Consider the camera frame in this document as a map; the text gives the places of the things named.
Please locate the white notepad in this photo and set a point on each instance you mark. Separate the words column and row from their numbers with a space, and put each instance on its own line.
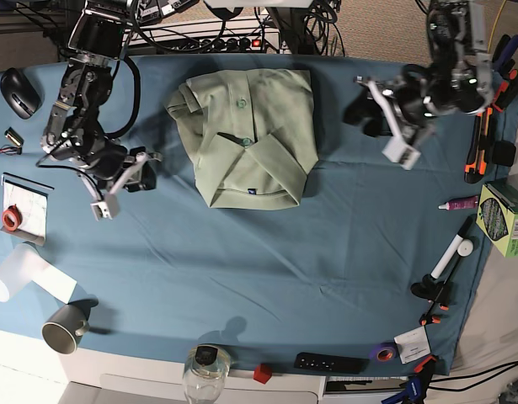
column 31, row 199

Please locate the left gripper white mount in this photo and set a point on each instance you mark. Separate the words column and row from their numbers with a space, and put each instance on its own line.
column 392, row 108

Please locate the purple tape roll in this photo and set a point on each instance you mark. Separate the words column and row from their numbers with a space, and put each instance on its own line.
column 384, row 352

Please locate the blue black clamp upper right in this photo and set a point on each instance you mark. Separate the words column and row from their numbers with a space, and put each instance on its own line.
column 502, row 61

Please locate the green cardboard box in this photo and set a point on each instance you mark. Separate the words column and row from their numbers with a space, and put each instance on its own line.
column 497, row 216

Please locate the black remote control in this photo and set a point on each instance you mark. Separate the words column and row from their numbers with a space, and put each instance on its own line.
column 330, row 363

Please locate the purple glue tube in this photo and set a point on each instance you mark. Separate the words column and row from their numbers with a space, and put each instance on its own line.
column 460, row 204

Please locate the black square pad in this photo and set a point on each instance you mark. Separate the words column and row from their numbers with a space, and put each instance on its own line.
column 503, row 153

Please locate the orange black utility knife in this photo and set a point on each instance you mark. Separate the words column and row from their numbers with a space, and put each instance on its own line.
column 476, row 163

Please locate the white paper card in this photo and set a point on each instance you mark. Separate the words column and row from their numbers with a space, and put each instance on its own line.
column 412, row 345

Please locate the clear glass jar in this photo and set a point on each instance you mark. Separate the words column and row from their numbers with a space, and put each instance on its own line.
column 205, row 373

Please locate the grey ceramic mug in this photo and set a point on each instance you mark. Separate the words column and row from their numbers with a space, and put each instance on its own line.
column 64, row 330

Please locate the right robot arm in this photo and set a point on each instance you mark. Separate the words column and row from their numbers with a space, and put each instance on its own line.
column 73, row 138

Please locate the red tape roll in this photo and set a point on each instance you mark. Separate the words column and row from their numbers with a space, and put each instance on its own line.
column 11, row 218

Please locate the blue table cloth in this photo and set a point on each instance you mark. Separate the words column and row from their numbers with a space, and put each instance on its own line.
column 330, row 276

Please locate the small black battery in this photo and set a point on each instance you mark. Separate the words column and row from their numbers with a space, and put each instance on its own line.
column 12, row 136

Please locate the white power strip red switch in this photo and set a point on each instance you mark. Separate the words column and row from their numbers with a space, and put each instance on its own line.
column 224, row 45

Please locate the white round cap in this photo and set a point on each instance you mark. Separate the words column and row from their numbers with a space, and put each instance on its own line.
column 465, row 248

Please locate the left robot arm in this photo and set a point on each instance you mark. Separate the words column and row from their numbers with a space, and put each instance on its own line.
column 458, row 79

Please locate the white black marker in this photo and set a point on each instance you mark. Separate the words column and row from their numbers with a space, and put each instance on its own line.
column 451, row 250

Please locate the red cube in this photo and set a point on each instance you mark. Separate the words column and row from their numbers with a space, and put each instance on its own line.
column 262, row 373

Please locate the orange black clamp lower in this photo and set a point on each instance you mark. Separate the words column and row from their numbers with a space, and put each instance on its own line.
column 437, row 293

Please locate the orange black clamp upper right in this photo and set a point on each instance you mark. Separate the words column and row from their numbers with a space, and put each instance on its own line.
column 507, row 91

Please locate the orange black clamp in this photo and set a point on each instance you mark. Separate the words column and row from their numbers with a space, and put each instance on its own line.
column 507, row 91
column 437, row 293

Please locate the light green T-shirt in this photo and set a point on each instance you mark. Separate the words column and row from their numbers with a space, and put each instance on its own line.
column 249, row 135

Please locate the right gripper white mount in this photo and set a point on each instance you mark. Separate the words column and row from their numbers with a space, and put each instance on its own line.
column 116, row 170

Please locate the black computer mouse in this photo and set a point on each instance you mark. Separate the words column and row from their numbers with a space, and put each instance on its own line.
column 19, row 93

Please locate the orange clamp near card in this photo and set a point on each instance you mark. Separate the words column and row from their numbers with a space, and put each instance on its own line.
column 429, row 361

